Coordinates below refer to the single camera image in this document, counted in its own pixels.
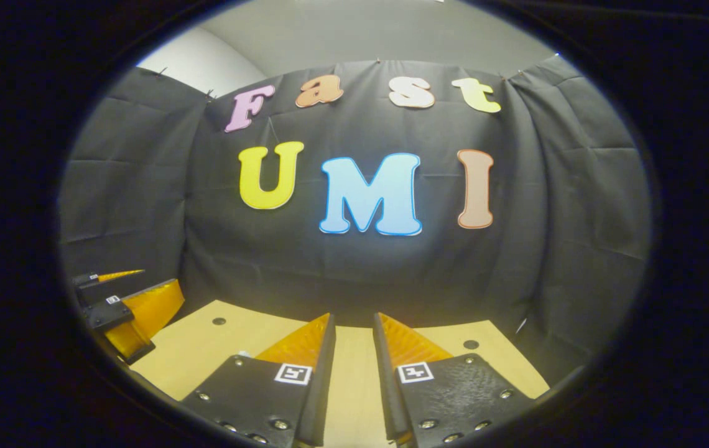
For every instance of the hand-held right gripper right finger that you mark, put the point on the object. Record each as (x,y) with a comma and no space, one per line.
(385,392)

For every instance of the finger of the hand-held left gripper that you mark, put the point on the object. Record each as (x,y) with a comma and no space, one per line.
(90,279)
(149,305)

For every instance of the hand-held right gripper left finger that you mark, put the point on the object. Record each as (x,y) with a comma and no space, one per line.
(323,386)

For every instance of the light wooden desktop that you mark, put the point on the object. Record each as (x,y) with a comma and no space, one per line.
(354,373)

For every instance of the black backdrop cloth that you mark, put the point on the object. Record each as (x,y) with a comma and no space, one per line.
(361,274)

